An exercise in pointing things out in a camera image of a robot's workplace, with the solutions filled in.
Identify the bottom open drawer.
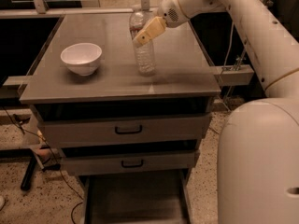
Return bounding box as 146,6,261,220
79,170,192,224

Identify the top grey drawer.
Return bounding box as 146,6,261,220
38,114,211,147

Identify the grey metal bracket block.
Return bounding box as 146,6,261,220
211,64,254,87

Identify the white cable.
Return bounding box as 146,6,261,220
222,21,235,70

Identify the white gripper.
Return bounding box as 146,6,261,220
133,0,190,48

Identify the middle grey drawer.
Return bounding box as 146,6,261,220
62,151,199,176

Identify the grey drawer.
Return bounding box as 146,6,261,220
38,114,211,147
62,151,199,176

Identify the white bowl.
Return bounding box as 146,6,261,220
60,43,102,76

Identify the black floor cable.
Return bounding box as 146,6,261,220
0,105,84,224

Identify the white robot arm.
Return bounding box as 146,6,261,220
134,0,299,224

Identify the black cylinder on floor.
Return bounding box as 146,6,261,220
21,157,36,191

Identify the clear plastic water bottle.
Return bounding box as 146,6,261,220
129,8,155,76

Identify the grey drawer cabinet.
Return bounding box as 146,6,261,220
19,12,222,224

